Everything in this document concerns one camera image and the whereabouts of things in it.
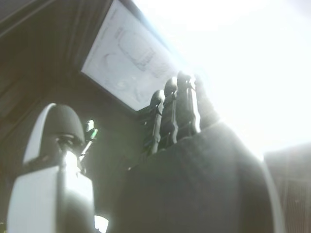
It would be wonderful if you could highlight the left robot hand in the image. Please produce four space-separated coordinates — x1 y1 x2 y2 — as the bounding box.
6 70 285 233

